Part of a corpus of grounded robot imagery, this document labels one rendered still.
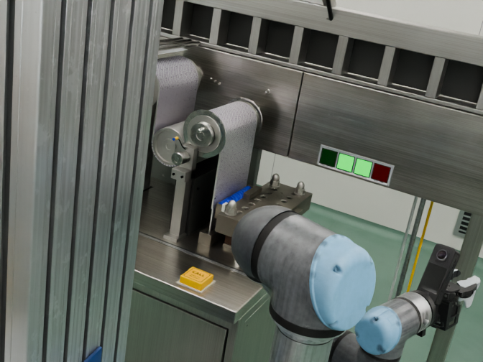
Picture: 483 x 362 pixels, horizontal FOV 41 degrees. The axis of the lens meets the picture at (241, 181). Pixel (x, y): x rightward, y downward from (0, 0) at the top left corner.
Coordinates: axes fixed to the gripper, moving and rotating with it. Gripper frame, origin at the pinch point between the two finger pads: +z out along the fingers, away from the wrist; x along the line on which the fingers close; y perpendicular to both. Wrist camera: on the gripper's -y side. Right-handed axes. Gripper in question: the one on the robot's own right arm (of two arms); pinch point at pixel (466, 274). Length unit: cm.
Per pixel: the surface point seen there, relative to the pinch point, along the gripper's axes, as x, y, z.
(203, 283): -67, 23, -13
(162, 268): -82, 23, -16
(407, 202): -163, 73, 264
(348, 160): -65, -5, 47
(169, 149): -101, -7, 1
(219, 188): -86, 4, 9
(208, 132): -85, -15, 3
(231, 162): -87, -4, 15
